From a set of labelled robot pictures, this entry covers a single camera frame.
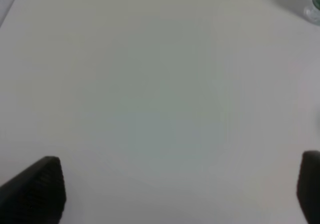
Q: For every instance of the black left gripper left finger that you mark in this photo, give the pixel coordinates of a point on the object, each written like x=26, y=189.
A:
x=36, y=195

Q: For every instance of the clear plastic bottle green label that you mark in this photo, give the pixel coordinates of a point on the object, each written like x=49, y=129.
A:
x=312, y=12

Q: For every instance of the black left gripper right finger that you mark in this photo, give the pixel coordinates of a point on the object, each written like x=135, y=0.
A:
x=308, y=186

